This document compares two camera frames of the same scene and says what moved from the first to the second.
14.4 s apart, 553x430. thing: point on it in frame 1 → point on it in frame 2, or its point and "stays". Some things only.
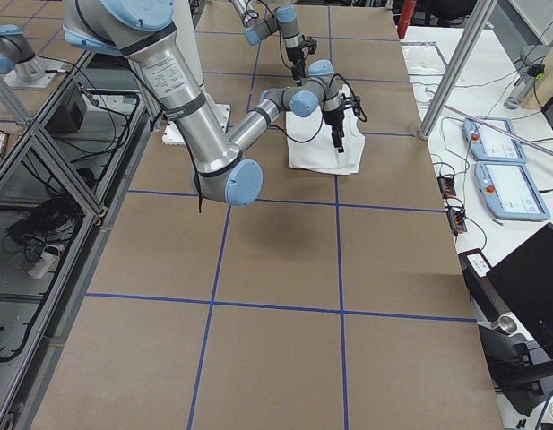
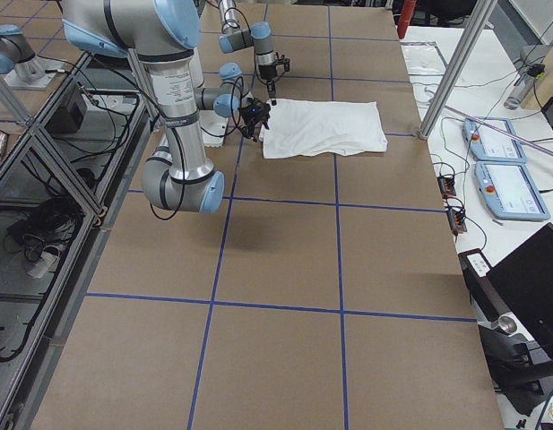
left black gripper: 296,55 → 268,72
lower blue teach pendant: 508,191 stays
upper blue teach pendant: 489,146 stays
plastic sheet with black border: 423,58 stays
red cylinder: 405,18 stays
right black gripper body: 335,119 → 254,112
